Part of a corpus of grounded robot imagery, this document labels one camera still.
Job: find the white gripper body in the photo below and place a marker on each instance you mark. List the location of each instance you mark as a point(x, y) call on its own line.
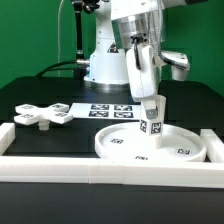
point(142, 80)

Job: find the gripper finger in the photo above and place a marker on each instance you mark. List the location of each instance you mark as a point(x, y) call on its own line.
point(150, 108)

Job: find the white round table top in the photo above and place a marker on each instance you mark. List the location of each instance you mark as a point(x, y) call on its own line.
point(126, 141)

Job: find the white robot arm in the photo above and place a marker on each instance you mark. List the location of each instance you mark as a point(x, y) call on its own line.
point(122, 25)

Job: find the white sheet with markers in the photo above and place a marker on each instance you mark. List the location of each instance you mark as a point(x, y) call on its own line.
point(105, 111)

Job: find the white cross-shaped table base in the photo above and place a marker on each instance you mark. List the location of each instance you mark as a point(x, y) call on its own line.
point(28, 114)

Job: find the white U-shaped frame barrier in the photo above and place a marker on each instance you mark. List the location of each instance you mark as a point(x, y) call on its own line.
point(101, 171)

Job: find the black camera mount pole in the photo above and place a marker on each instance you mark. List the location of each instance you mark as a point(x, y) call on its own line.
point(79, 6)

